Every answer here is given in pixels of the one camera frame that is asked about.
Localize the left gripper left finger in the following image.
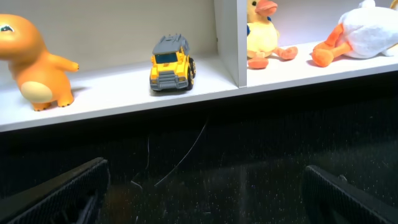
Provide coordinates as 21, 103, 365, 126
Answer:
0, 157, 111, 224

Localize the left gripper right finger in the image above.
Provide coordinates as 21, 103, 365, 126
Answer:
302, 164, 398, 224

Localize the orange toy dinosaur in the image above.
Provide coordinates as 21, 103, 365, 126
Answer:
0, 14, 80, 112

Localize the grey and yellow toy truck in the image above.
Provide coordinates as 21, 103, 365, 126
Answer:
149, 33, 197, 92

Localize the white shelf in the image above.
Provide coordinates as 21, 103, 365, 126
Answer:
0, 0, 398, 133

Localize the white plush goose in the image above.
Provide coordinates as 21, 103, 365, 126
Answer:
311, 0, 398, 68

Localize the yellow plush duck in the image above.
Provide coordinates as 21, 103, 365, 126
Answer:
246, 0, 299, 70

